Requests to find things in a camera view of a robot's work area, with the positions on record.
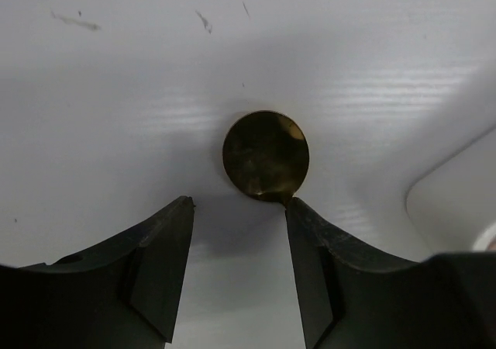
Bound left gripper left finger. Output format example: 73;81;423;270
1;196;195;348

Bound gold spoon teal handle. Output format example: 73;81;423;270
222;110;310;206

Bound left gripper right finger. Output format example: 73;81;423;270
285;198;495;348

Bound white back utensil tray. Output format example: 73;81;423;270
406;130;495;254

